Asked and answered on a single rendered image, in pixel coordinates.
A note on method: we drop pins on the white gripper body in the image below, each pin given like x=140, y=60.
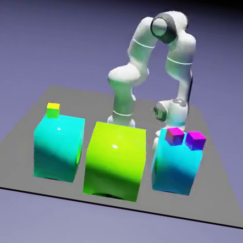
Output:
x=156, y=140

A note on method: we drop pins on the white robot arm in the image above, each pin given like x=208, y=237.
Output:
x=137, y=55

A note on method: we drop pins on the small yellow cube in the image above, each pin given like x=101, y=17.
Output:
x=53, y=110

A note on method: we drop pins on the large lime green box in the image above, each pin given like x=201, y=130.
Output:
x=115, y=160

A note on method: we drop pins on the large cyan box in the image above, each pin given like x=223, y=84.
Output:
x=175, y=168
x=57, y=146

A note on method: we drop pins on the small purple cube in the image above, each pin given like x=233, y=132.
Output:
x=195, y=140

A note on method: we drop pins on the small magenta cube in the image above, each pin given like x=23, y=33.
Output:
x=174, y=136

